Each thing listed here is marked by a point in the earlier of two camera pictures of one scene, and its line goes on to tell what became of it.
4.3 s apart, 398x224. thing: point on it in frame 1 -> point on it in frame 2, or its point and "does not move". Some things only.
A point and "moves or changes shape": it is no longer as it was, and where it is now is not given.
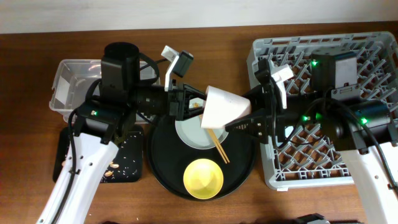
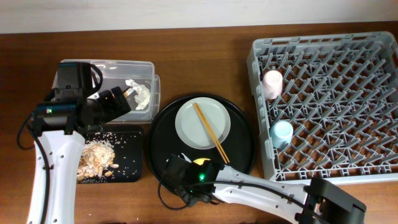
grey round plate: x=190 y=132 does not move
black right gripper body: x=277 y=117 -> x=186 y=192
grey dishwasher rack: x=310 y=159 does not move
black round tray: x=169 y=157 does not move
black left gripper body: x=175 y=101 -> x=108 y=109
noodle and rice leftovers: x=127 y=161 moves or changes shape
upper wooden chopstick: x=215 y=137 does not move
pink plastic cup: x=221 y=107 moves or changes shape
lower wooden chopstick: x=216 y=144 does not move
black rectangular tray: x=127 y=166 does not move
